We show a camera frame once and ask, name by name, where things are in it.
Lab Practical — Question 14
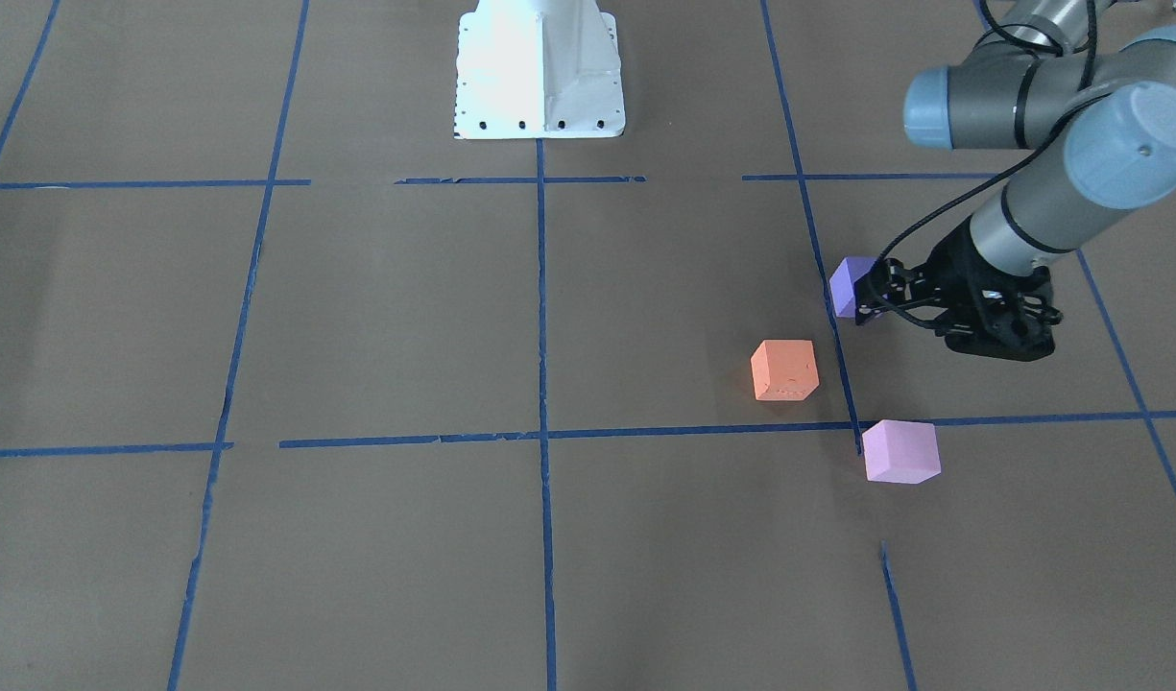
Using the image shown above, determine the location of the light pink foam cube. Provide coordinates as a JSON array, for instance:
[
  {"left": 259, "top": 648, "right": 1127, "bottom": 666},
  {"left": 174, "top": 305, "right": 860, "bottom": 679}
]
[{"left": 861, "top": 420, "right": 943, "bottom": 485}]

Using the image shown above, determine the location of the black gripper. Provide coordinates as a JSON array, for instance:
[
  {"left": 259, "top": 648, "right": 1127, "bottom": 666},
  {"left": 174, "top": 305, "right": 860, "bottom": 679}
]
[{"left": 851, "top": 216, "right": 1051, "bottom": 337}]

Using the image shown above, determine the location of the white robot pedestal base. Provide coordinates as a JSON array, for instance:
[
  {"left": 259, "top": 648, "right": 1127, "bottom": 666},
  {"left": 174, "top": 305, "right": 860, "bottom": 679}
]
[{"left": 453, "top": 1, "right": 627, "bottom": 140}]

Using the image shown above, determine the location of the dark purple foam cube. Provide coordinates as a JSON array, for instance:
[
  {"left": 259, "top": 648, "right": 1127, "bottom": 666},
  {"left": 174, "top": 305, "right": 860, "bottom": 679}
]
[{"left": 828, "top": 255, "right": 876, "bottom": 321}]

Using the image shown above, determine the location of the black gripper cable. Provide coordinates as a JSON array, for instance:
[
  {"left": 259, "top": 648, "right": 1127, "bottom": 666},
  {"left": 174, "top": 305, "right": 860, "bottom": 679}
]
[{"left": 876, "top": 0, "right": 1107, "bottom": 333}]

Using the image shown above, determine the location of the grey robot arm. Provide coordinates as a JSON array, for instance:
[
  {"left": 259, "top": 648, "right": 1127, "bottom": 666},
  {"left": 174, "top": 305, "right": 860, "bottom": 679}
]
[{"left": 851, "top": 1, "right": 1176, "bottom": 357}]

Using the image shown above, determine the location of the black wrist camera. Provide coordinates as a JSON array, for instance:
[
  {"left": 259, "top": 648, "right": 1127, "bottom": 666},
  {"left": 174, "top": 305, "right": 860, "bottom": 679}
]
[{"left": 940, "top": 287, "right": 1063, "bottom": 362}]

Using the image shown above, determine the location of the orange foam cube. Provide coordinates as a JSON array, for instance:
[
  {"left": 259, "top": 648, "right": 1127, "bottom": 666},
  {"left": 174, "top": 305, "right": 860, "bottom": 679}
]
[{"left": 751, "top": 340, "right": 820, "bottom": 401}]

